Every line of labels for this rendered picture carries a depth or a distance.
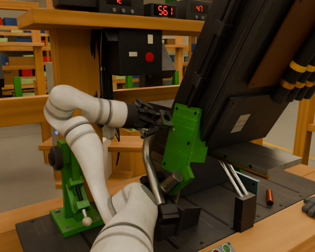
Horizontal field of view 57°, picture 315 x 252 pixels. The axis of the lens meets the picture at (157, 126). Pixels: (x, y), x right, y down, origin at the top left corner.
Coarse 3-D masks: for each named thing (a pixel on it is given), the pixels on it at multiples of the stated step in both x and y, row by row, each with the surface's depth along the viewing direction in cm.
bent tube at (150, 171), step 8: (160, 112) 90; (168, 112) 92; (160, 120) 90; (168, 120) 91; (152, 136) 95; (144, 144) 96; (144, 152) 95; (144, 160) 94; (152, 168) 93; (152, 176) 91; (152, 184) 90; (152, 192) 89; (160, 192) 88; (160, 200) 86
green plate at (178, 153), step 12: (180, 108) 88; (192, 108) 84; (180, 120) 88; (192, 120) 84; (168, 132) 92; (180, 132) 87; (192, 132) 83; (168, 144) 91; (180, 144) 86; (192, 144) 83; (204, 144) 87; (168, 156) 90; (180, 156) 86; (192, 156) 86; (204, 156) 89; (168, 168) 90
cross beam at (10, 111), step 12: (24, 96) 102; (36, 96) 102; (120, 96) 119; (132, 96) 122; (144, 96) 125; (156, 96) 129; (168, 96) 133; (0, 108) 95; (12, 108) 97; (24, 108) 99; (36, 108) 102; (0, 120) 96; (12, 120) 98; (24, 120) 100; (36, 120) 102
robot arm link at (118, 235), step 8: (104, 232) 41; (112, 232) 40; (120, 232) 40; (128, 232) 40; (136, 232) 41; (96, 240) 40; (104, 240) 38; (112, 240) 38; (120, 240) 38; (128, 240) 38; (136, 240) 39; (144, 240) 41; (96, 248) 37; (104, 248) 36; (112, 248) 36; (120, 248) 36; (128, 248) 36; (136, 248) 37; (144, 248) 39; (152, 248) 42
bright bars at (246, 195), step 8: (224, 168) 91; (232, 168) 92; (232, 184) 89; (240, 184) 90; (240, 192) 87; (248, 192) 89; (240, 200) 85; (248, 200) 86; (240, 208) 86; (248, 208) 87; (240, 216) 86; (248, 216) 88; (240, 224) 87; (248, 224) 89; (240, 232) 87
